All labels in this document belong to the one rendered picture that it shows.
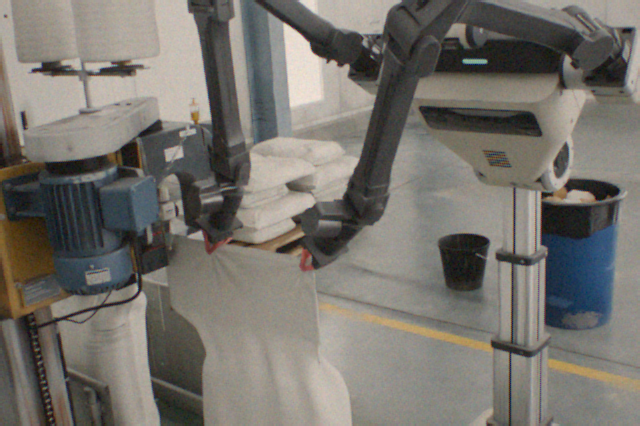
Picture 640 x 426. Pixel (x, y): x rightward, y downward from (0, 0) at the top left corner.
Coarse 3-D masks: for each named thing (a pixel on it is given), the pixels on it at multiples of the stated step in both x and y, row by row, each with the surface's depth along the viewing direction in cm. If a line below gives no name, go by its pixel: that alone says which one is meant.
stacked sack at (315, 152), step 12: (264, 144) 539; (276, 144) 536; (288, 144) 536; (300, 144) 530; (312, 144) 527; (324, 144) 525; (336, 144) 533; (264, 156) 531; (276, 156) 524; (288, 156) 518; (300, 156) 511; (312, 156) 509; (324, 156) 517; (336, 156) 528
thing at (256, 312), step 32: (192, 256) 181; (224, 256) 174; (256, 256) 167; (288, 256) 161; (192, 288) 185; (224, 288) 177; (256, 288) 170; (288, 288) 164; (192, 320) 186; (224, 320) 180; (256, 320) 173; (288, 320) 167; (224, 352) 175; (256, 352) 170; (288, 352) 166; (224, 384) 173; (256, 384) 166; (288, 384) 162; (320, 384) 162; (224, 416) 176; (256, 416) 168; (288, 416) 162; (320, 416) 159
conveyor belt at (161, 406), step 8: (160, 400) 244; (160, 408) 239; (168, 408) 238; (176, 408) 238; (160, 416) 234; (168, 416) 234; (176, 416) 233; (184, 416) 233; (192, 416) 233; (160, 424) 230; (168, 424) 229; (176, 424) 229; (184, 424) 229; (192, 424) 228; (200, 424) 228
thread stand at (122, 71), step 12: (36, 72) 162; (48, 72) 168; (60, 72) 165; (72, 72) 162; (84, 72) 158; (96, 72) 148; (108, 72) 146; (120, 72) 146; (132, 72) 149; (84, 84) 160; (84, 108) 162; (96, 108) 161
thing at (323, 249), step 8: (304, 240) 150; (312, 240) 152; (320, 240) 151; (328, 240) 149; (336, 240) 149; (304, 248) 151; (312, 248) 150; (320, 248) 151; (328, 248) 150; (336, 248) 150; (344, 248) 156; (312, 256) 150; (320, 256) 150; (328, 256) 152; (336, 256) 153; (320, 264) 149
